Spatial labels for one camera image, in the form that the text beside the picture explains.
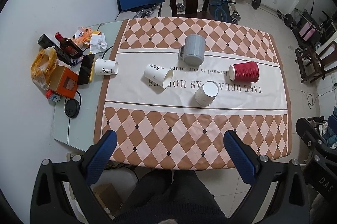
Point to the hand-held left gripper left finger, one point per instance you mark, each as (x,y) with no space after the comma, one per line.
(101,158)

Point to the pile of clothes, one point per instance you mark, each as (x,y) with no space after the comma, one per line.
(329,131)

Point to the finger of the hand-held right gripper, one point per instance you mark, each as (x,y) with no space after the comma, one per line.
(309,131)

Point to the black bottle box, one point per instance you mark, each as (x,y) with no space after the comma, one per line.
(54,48)

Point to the red ribbed paper cup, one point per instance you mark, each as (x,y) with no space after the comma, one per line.
(246,71)

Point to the orange cardboard box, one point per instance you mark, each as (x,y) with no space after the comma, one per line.
(63,81)

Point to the dark bottle red cap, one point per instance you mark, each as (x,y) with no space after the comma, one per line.
(69,47)

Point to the brown wooden side chair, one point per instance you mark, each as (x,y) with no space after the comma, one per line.
(313,61)

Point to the checkered brown pink tablecloth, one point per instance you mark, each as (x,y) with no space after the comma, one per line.
(184,131)

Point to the small red packet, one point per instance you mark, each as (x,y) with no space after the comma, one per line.
(52,97)

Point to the person's dark trouser legs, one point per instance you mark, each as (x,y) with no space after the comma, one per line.
(171,200)

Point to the chrome dumbbell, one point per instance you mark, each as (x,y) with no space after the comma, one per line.
(235,17)
(181,6)

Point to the orange plastic bag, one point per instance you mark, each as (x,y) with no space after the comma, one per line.
(42,68)

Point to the long dumbbell bar black plates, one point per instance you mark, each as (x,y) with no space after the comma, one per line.
(256,2)

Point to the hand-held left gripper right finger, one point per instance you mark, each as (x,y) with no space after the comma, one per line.
(241,160)

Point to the white paper cup red mark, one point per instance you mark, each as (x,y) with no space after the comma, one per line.
(156,75)

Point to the blue badminton racket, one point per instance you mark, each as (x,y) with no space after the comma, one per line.
(219,1)

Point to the grey ribbed mug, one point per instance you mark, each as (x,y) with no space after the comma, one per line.
(193,48)

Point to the plain white paper cup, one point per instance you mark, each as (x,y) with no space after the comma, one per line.
(206,93)

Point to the white paper cup black print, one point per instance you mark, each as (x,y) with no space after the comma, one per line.
(105,67)

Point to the orange snack wrapper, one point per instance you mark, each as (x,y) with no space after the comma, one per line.
(84,36)

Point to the black yellow flat box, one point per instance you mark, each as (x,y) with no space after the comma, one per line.
(86,69)

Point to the crumpled white tissue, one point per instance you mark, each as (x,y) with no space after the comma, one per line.
(98,44)

